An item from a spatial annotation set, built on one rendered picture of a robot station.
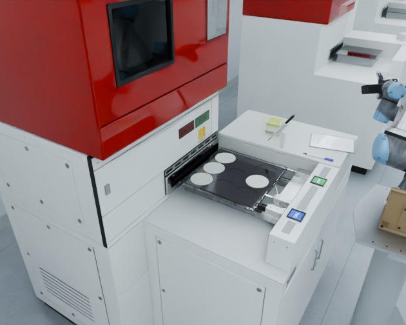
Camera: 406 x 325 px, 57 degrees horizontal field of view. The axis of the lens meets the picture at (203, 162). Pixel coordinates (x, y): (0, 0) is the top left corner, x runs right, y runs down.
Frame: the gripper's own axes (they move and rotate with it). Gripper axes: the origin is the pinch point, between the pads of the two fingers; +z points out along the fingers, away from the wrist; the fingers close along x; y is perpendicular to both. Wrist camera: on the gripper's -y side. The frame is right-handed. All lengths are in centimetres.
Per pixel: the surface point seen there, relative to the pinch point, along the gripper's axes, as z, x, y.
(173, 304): -81, -83, -104
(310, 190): -75, -32, -40
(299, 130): -25, -17, -42
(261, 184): -65, -31, -60
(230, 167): -55, -26, -75
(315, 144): -38, -21, -35
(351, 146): -37.1, -24.0, -18.4
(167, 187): -75, -28, -100
